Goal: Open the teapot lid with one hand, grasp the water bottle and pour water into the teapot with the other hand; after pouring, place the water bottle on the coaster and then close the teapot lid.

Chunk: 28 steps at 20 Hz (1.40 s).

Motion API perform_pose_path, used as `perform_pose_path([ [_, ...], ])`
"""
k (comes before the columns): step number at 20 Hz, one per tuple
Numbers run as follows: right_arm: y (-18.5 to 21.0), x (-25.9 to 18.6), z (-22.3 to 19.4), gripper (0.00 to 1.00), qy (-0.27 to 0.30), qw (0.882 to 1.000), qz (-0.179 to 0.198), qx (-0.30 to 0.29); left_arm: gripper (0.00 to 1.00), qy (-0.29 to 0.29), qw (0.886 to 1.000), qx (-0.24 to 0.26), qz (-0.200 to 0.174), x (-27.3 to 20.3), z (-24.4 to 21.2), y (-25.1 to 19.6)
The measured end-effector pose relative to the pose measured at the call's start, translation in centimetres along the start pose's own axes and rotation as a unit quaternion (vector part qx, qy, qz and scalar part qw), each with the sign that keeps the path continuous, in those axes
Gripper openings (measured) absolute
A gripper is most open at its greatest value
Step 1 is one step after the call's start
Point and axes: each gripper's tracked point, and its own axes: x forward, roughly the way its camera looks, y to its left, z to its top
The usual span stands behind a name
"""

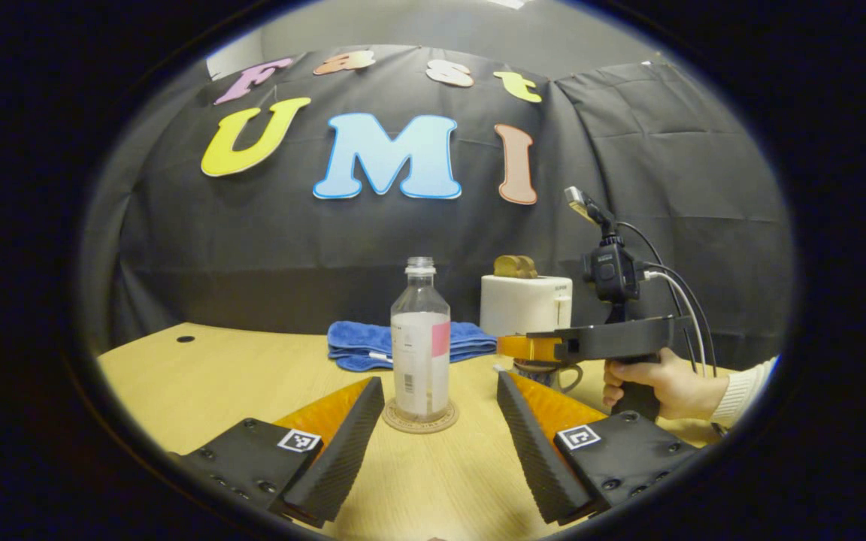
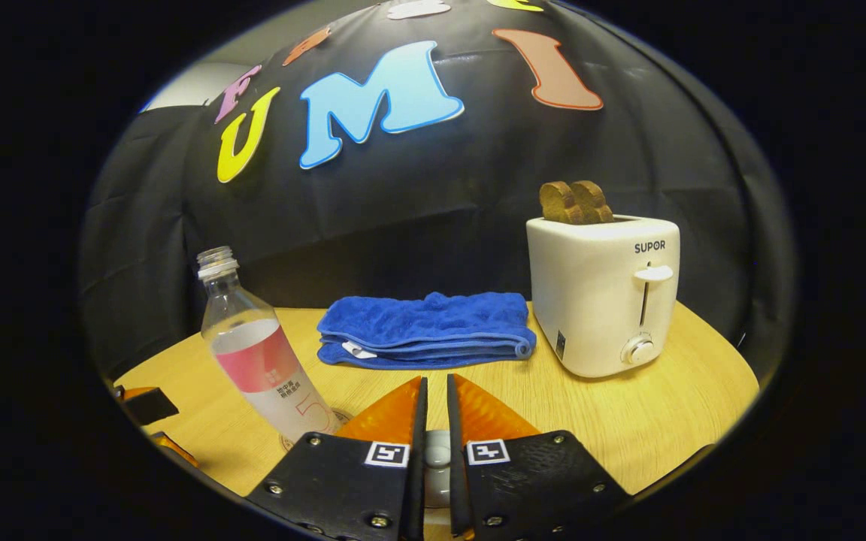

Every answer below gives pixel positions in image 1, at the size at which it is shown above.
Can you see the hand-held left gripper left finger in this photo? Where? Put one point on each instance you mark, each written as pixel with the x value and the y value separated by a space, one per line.
pixel 343 458

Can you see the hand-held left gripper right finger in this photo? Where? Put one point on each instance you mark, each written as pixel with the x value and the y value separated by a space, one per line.
pixel 538 458

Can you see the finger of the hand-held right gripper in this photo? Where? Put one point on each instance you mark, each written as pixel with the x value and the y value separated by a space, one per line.
pixel 531 349

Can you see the white blue-patterned teacup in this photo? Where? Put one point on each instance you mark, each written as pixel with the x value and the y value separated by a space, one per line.
pixel 553 376

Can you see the round brown coaster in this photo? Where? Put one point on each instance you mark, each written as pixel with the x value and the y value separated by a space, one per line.
pixel 395 421

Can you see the clear plastic water bottle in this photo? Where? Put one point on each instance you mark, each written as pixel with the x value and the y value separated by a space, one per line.
pixel 419 353

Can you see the white toaster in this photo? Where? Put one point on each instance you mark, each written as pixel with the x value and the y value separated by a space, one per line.
pixel 523 304

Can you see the brown bread slice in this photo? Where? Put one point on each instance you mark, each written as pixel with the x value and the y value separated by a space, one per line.
pixel 516 267

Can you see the folded blue towel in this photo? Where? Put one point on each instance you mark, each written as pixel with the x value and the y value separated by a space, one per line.
pixel 358 342

